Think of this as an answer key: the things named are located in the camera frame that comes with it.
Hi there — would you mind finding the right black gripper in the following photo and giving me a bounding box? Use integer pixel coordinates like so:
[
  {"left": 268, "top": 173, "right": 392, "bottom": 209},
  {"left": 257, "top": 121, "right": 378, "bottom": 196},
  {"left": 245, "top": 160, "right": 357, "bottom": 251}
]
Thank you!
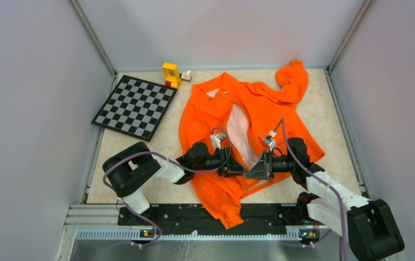
[{"left": 245, "top": 150, "right": 295, "bottom": 180}]

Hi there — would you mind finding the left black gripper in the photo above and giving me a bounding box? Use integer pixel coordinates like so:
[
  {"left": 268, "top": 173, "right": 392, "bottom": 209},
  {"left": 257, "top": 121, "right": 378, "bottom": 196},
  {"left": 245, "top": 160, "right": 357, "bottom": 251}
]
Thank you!
[{"left": 193, "top": 146, "right": 248, "bottom": 178}]

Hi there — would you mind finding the orange zip-up jacket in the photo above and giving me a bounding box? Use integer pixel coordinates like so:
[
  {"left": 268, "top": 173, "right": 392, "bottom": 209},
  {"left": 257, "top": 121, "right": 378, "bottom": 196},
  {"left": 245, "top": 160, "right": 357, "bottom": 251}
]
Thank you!
[{"left": 179, "top": 60, "right": 325, "bottom": 229}]

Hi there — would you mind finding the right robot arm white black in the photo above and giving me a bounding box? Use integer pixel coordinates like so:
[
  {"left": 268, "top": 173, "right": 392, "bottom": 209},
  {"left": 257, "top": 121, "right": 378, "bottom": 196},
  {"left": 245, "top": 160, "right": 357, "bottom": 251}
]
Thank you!
[{"left": 246, "top": 135, "right": 405, "bottom": 260}]

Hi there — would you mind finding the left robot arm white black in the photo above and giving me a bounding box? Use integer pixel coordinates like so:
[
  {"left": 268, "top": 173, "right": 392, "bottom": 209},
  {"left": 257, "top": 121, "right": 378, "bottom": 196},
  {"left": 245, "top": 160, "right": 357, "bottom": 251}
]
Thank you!
[{"left": 102, "top": 142, "right": 246, "bottom": 225}]

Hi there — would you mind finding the small white block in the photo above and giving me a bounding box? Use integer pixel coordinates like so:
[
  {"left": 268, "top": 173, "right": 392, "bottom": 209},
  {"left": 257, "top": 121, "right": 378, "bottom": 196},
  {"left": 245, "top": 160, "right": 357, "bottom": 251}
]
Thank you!
[{"left": 180, "top": 70, "right": 192, "bottom": 82}]

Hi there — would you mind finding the black white checkerboard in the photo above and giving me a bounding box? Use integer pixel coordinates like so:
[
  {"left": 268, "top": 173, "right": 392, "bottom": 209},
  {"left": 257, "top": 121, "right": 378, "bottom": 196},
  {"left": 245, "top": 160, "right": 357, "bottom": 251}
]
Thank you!
[{"left": 91, "top": 76, "right": 177, "bottom": 142}]

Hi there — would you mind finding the yellow toy block tower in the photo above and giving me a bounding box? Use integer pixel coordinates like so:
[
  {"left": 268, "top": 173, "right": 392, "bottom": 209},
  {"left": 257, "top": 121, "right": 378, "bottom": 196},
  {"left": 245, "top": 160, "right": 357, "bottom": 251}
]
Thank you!
[{"left": 162, "top": 63, "right": 182, "bottom": 89}]

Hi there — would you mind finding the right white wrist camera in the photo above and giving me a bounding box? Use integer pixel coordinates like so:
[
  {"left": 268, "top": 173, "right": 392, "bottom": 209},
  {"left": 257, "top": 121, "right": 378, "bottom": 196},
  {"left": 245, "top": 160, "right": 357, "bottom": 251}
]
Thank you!
[{"left": 262, "top": 130, "right": 276, "bottom": 151}]

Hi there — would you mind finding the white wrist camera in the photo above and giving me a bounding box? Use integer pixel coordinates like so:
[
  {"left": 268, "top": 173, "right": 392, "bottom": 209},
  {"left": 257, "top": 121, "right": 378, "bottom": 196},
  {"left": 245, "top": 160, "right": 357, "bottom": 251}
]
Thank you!
[
  {"left": 262, "top": 130, "right": 276, "bottom": 151},
  {"left": 210, "top": 132, "right": 226, "bottom": 150}
]

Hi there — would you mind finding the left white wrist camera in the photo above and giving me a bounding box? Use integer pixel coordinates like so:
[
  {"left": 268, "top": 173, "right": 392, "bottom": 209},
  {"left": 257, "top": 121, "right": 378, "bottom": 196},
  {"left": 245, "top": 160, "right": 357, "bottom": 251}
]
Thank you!
[{"left": 210, "top": 132, "right": 226, "bottom": 150}]

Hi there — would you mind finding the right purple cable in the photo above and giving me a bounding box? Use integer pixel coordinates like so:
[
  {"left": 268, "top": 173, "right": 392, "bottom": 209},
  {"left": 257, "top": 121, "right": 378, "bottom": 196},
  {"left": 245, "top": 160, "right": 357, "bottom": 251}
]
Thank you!
[{"left": 271, "top": 119, "right": 350, "bottom": 261}]

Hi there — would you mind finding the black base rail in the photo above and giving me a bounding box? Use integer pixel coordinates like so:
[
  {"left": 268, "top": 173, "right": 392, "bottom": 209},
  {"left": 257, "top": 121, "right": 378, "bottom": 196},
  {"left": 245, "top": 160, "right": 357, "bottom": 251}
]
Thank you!
[{"left": 117, "top": 203, "right": 323, "bottom": 237}]

